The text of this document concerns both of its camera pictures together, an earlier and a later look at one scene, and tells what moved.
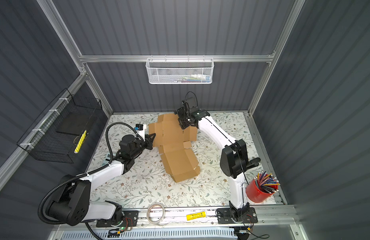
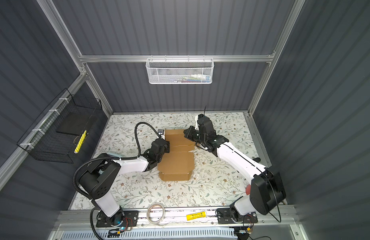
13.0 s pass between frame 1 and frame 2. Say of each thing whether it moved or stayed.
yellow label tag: stayed
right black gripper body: moved
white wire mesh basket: stayed
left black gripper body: moved
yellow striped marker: stayed
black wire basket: stayed
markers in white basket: stayed
